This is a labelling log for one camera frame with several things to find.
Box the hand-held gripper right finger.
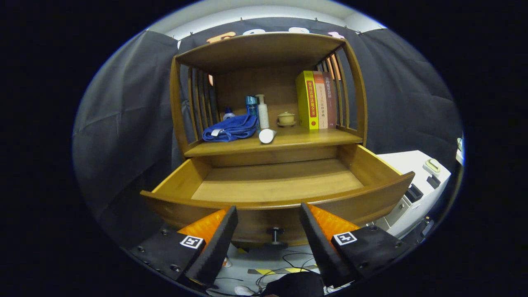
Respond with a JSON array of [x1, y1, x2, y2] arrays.
[[299, 202, 413, 288]]

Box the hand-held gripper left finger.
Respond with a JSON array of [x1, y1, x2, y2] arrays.
[[130, 205, 239, 291]]

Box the wooden drawer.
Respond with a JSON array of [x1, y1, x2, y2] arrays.
[[140, 144, 416, 248]]

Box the wooden countertop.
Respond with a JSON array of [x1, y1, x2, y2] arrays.
[[184, 126, 363, 158]]

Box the white side cabinet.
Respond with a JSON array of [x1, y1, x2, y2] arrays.
[[373, 150, 451, 240]]

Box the wooden cabinet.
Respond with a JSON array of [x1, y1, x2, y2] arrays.
[[169, 32, 368, 167]]

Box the dark cloth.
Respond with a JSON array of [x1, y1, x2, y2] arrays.
[[262, 271, 326, 297]]

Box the blue folded towel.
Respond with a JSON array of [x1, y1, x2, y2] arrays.
[[202, 114, 259, 143]]

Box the beige lidded teacup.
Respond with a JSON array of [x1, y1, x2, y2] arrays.
[[277, 111, 297, 127]]

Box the white pump bottle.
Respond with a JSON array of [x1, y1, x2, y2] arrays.
[[255, 94, 270, 130]]

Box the black backdrop cloth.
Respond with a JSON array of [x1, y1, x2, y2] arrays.
[[72, 16, 462, 248]]

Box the beige orange book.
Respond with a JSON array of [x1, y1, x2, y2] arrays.
[[313, 71, 328, 129]]

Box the brown book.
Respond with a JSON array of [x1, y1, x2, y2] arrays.
[[324, 71, 337, 128]]

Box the yellow book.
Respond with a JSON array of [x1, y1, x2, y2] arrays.
[[295, 71, 319, 130]]

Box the black floor cables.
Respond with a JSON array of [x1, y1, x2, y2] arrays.
[[214, 252, 326, 295]]

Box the pale green handle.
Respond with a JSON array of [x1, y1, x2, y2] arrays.
[[423, 158, 442, 177]]

